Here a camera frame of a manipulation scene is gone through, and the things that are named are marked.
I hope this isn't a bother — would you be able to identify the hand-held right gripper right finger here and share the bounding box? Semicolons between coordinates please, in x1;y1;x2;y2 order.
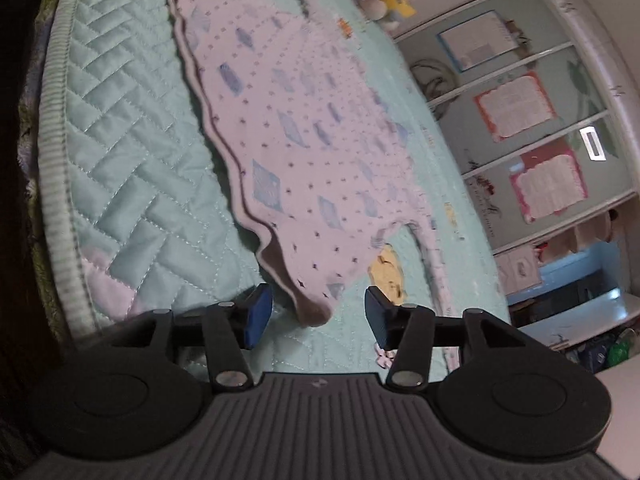
364;286;531;393

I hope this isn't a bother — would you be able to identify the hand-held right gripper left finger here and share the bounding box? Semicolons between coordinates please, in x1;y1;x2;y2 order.
102;284;273;393

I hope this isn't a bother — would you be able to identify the white diamond-print shirt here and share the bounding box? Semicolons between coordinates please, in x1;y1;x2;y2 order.
167;0;461;366

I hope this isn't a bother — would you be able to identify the pink-framed poster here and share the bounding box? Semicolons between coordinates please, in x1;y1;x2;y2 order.
510;152;588;224

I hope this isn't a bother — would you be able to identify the bee-print quilted bedspread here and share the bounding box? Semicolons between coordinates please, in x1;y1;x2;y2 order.
40;0;511;376

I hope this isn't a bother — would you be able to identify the grey sliding-door wardrobe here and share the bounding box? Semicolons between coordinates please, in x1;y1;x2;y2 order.
395;0;636;261

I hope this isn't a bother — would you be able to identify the orange-framed poster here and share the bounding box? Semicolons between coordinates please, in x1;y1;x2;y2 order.
475;72;558;143

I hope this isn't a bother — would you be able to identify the blue-framed poster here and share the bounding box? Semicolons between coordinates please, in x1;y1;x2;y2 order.
437;10;518;72

